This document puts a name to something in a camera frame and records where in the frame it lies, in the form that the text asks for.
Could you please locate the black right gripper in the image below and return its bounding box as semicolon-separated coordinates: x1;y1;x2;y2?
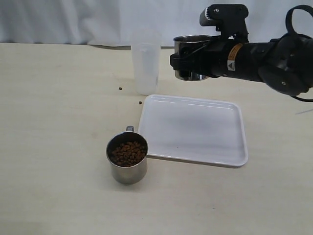
170;4;248;80

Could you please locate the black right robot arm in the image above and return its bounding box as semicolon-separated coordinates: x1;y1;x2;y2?
170;4;313;99

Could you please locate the clear plastic tall container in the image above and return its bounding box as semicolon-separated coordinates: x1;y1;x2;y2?
131;27;161;95

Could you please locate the white plastic tray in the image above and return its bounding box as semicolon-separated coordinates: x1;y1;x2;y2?
138;94;248;168

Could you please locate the white backdrop curtain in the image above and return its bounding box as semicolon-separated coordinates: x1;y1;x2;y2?
0;0;313;47

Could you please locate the steel mug with kibble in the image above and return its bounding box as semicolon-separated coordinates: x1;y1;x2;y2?
106;126;149;185

